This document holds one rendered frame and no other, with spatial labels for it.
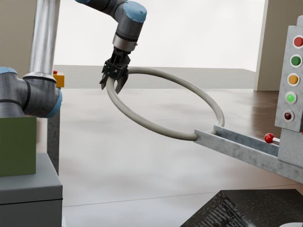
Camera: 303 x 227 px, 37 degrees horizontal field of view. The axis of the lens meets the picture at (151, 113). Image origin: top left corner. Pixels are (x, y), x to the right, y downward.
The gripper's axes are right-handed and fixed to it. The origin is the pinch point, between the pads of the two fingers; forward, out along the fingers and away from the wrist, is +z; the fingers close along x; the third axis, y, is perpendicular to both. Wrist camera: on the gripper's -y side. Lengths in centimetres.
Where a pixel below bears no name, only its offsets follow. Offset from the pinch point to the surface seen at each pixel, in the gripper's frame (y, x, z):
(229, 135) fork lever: 10, 50, -10
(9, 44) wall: -452, -311, 247
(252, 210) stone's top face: 12, 70, 13
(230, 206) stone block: 10, 63, 18
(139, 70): -13.1, 5.8, -7.4
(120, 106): 21.5, 11.4, -6.9
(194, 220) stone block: 10, 54, 32
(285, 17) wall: -802, 80, 99
